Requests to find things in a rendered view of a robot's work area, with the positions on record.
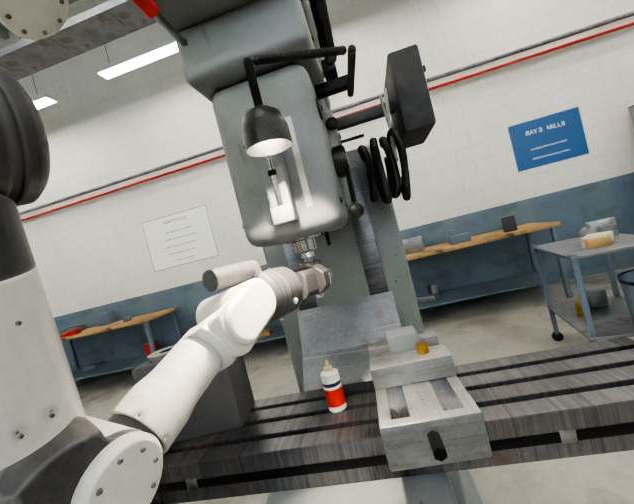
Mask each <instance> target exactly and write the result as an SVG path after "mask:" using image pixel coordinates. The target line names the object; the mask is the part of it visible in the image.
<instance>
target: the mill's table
mask: <svg viewBox="0 0 634 504"><path fill-rule="evenodd" d="M455 370H456V376H457V377H458V379H459V380H460V382H461V383H462V384H463V386H464V387H465V389H466V390H467V392H468V393H469V395H470V396H471V397H472V399H473V400H474V402H475V403H476V405H477V406H478V408H479V409H480V410H481V412H482V415H483V419H484V423H485V427H486V431H487V435H488V439H489V443H490V447H491V451H492V457H488V458H481V459H475V460H468V461H461V462H455V463H448V464H441V465H435V466H428V467H421V468H414V469H408V470H401V471H394V472H392V471H391V470H390V469H389V465H388V461H387V457H386V453H385V449H384V445H383V441H382V437H381V433H380V429H379V420H378V410H377V401H376V391H375V388H374V384H373V380H370V381H364V382H358V383H352V384H347V385H342V388H343V392H344V396H345V400H346V404H347V406H346V408H345V409H344V410H343V411H341V412H337V413H334V412H331V411H330V410H329V407H328V403H327V400H326V396H325V392H324V388H323V389H318V390H312V391H306V392H300V393H294V394H289V395H283V396H277V397H271V398H265V399H260V400H254V401H255V402H254V404H253V406H252V409H251V411H250V413H249V415H248V417H247V419H246V421H245V423H244V425H243V427H242V428H237V429H233V430H229V431H224V432H220V433H215V434H211V435H207V436H202V437H198V438H193V439H189V440H185V441H180V442H176V443H172V445H171V446H170V448H169V449H168V451H167V452H166V453H165V454H163V469H162V475H161V479H160V482H159V486H158V488H157V491H156V493H155V495H154V497H153V499H152V501H151V503H150V504H178V503H186V502H195V501H203V500H212V499H220V498H229V497H237V496H246V495H254V494H263V493H271V492H280V491H288V490H297V489H306V488H314V487H323V486H331V485H340V484H348V483H357V482H365V481H374V480H382V479H391V478H399V477H408V476H417V475H425V474H434V473H442V472H451V471H459V470H468V469H476V468H485V467H493V466H502V465H510V464H519V463H528V462H536V461H545V460H553V459H562V458H570V457H579V456H587V455H596V454H604V453H613V452H621V451H630V450H634V340H632V339H630V338H627V337H619V338H613V339H608V340H602V341H596V342H590V343H584V344H579V345H573V346H567V347H561V348H555V349H550V350H544V351H538V352H532V353H526V354H521V355H515V356H509V357H503V358H497V359H492V360H486V361H480V362H474V363H468V364H463V365H457V366H455Z"/></svg>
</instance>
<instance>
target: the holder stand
mask: <svg viewBox="0 0 634 504"><path fill-rule="evenodd" d="M174 346H175V345H172V346H169V347H166V348H163V349H160V350H158V351H156V352H154V353H152V354H150V355H149V356H147V358H148V360H147V361H145V362H144V363H142V364H141V365H139V366H138V367H136V368H135V369H133V370H132V375H133V379H134V382H135V384H137V383H138V382H139V381H140V380H142V379H143V378H144V377H145V376H147V375H148V374H149V373H150V372H151V371H152V370H153V369H154V368H155V367H156V366H157V365H158V364H159V363H160V362H161V361H162V359H163V358H164V357H165V356H166V355H167V354H168V353H169V352H170V351H171V349H172V348H173V347H174ZM254 402H255V401H254V397H253V393H252V389H251V385H250V381H249V377H248V374H247V370H246V366H245V362H244V358H243V356H240V357H237V358H236V360H235V361H234V363H233V364H232V365H230V366H228V367H227V368H225V369H224V370H222V371H220V372H218V373H217V375H216V376H215V377H214V379H213V380H212V382H211V383H210V385H209V386H208V387H207V389H206V390H205V392H204V393H203V395H202V396H201V397H200V399H199V400H198V402H197V403H196V405H195V407H194V409H193V411H192V413H191V416H190V418H189V420H188V421H187V423H186V424H185V426H184V427H183V429H182V430H181V432H180V433H179V435H178V436H177V437H176V439H175V440H174V442H173V443H176V442H180V441H185V440H189V439H193V438H198V437H202V436H207V435H211V434H215V433H220V432H224V431H229V430H233V429H237V428H242V427H243V425H244V423H245V421H246V419H247V417H248V415H249V413H250V411H251V409H252V406H253V404H254Z"/></svg>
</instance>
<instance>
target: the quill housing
mask: <svg viewBox="0 0 634 504"><path fill-rule="evenodd" d="M256 78H257V82H258V87H259V91H260V94H261V98H262V102H263V103H266V104H267V105H268V106H271V107H274V108H277V109H279V111H280V112H281V114H282V115H283V117H284V118H285V120H286V122H287V123H288V126H289V130H290V134H291V138H292V141H293V144H292V146H291V147H290V148H288V149H287V150H285V151H283V152H282V153H283V157H284V161H285V165H286V169H287V173H288V177H289V181H290V185H291V188H292V192H293V196H294V200H295V204H296V208H297V212H298V216H299V220H298V221H295V222H291V223H287V224H284V225H274V223H273V219H272V215H271V211H270V209H271V208H270V204H269V200H268V196H267V192H266V188H265V185H264V181H263V177H262V173H261V169H260V165H259V161H258V157H251V156H248V155H247V154H246V151H245V149H244V147H243V146H244V143H243V139H242V120H243V116H244V115H245V109H248V108H251V107H254V103H253V99H252V95H251V92H250V91H251V90H250V88H249V83H248V80H246V81H244V82H241V83H238V84H235V85H233V86H230V87H227V88H224V89H222V90H219V91H218V92H216V93H215V95H214V96H213V100H212V105H213V110H214V114H215V118H216V122H217V126H218V130H219V134H220V138H221V141H222V145H223V149H224V153H225V157H226V161H227V165H228V169H229V172H230V176H231V180H232V184H233V188H234V192H235V196H236V200H237V204H238V207H239V211H240V215H241V219H242V223H243V224H242V227H243V229H244V231H245V235H246V238H247V240H248V242H249V243H250V244H251V245H253V246H256V247H267V246H274V245H281V244H285V243H284V242H287V241H290V240H294V239H297V238H301V237H305V236H309V235H314V234H318V233H323V234H324V232H327V231H328V232H332V231H335V230H339V229H342V228H343V227H344V226H346V224H347V222H348V213H347V209H346V208H347V203H345V201H344V197H343V193H342V189H341V185H340V181H339V177H338V176H337V173H336V170H335V166H334V163H333V159H332V154H331V150H332V149H331V145H330V141H329V137H328V133H327V129H326V125H325V121H324V117H323V113H322V111H323V108H322V105H320V102H319V100H318V97H317V96H316V92H315V90H314V87H313V85H312V82H311V80H310V77H309V75H308V72H307V71H306V70H305V68H304V67H303V66H301V65H298V64H292V65H288V66H285V67H282V68H280V69H277V70H274V71H271V72H269V73H266V74H263V75H260V76H258V77H256Z"/></svg>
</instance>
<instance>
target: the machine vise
mask: <svg viewBox="0 0 634 504"><path fill-rule="evenodd" d="M417 336H418V340H419V342H421V341H425V342H427V344H428V347H430V346H435V345H439V342H438V338H437V335H436V334H435V333H434V331H430V332H425V333H421V334H417ZM368 350H369V354H370V358H375V357H380V356H385V355H390V354H391V353H390V349H389V345H388V341H387V340H386V341H382V342H377V343H372V344H368ZM375 391H376V401H377V410H378V420H379V429H380V433H381V437H382V441H383V445H384V449H385V453H386V457H387V461H388V465H389V469H390V470H391V471H392V472H394V471H401V470H408V469H414V468H421V467H428V466H435V465H441V464H448V463H455V462H461V461H468V460H475V459H481V458H488V457H492V451H491V447H490V443H489V439H488V435H487V431H486V427H485V423H484V419H483V415H482V412H481V410H480V409H479V408H478V406H477V405H476V403H475V402H474V400H473V399H472V397H471V396H470V395H469V393H468V392H467V390H466V389H465V387H464V386H463V384H462V383H461V382H460V380H459V379H458V377H457V376H456V375H454V376H449V377H444V378H438V379H433V380H427V381H422V382H417V383H411V384H406V385H400V386H395V387H390V388H384V389H379V390H375ZM432 430H433V431H436V432H439V434H440V437H441V439H442V442H443V444H444V447H445V449H446V452H447V456H448V457H447V458H446V459H445V460H444V461H439V460H436V459H435V458H434V455H433V452H432V449H431V447H430V444H429V441H428V437H427V434H428V433H429V432H431V431H432Z"/></svg>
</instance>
